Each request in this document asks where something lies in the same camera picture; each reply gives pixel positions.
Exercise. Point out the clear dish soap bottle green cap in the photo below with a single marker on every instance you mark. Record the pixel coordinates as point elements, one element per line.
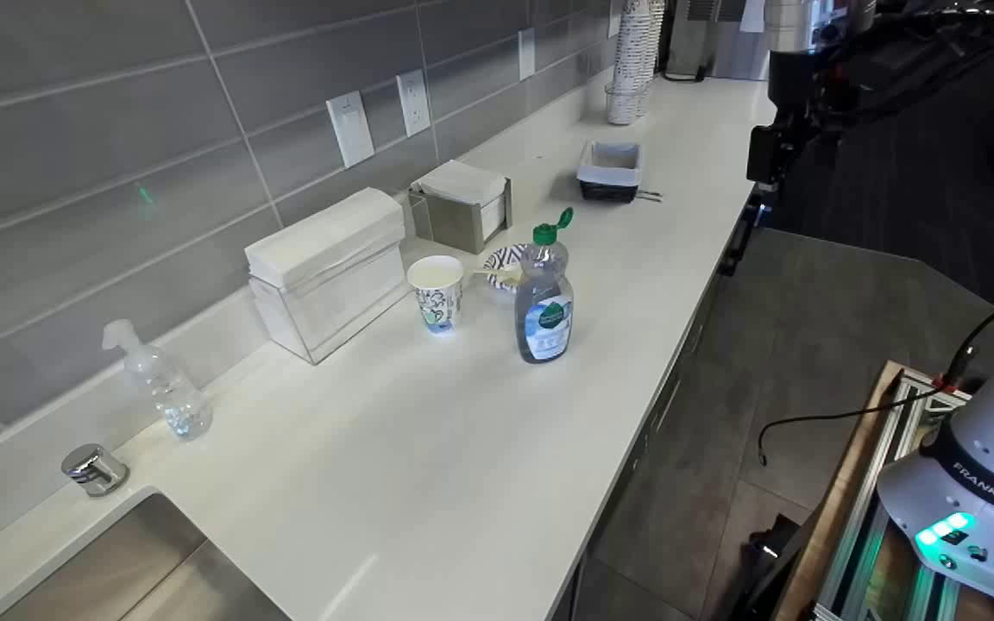
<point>548,302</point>

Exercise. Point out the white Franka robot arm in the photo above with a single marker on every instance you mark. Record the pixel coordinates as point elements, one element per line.
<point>980,484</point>

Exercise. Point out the patterned paper cup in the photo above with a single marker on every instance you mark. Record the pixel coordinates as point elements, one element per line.
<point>437,294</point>

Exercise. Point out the clear spray bottle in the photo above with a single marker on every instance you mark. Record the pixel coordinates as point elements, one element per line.
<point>167,389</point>

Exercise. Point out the small blue patterned bowl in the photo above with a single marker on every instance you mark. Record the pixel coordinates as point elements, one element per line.
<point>504,266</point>

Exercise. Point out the metal napkin holder with napkins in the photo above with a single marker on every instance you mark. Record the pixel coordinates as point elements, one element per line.
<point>462,204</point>

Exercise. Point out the black tray with white liner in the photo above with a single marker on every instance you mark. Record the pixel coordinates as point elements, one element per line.
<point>609,170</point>

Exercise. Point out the black floor object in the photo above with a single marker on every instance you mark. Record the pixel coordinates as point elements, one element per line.
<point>769,558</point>

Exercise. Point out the small metal counter fixture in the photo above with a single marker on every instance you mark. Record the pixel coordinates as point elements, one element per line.
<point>93,469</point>

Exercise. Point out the steel sink basin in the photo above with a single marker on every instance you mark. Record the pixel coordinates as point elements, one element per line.
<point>129,571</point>

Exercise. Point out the white wall outlet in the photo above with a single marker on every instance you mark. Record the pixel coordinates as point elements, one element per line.
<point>413,101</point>
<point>349,125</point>
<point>526,52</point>

